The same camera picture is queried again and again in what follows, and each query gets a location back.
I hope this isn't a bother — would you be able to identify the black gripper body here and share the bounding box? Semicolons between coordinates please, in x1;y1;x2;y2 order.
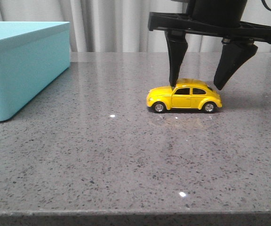
148;0;271;44

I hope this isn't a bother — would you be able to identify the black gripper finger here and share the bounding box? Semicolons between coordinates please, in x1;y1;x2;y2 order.
165;30;188;87
214;42;258;90

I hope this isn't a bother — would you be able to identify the yellow toy beetle car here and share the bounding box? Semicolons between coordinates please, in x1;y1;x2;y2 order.
146;78;223;113

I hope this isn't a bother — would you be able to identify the light blue plastic box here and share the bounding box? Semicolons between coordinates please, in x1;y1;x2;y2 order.
0;22;70;121

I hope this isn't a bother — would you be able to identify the grey curtain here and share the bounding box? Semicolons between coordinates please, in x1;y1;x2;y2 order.
0;0;271;52

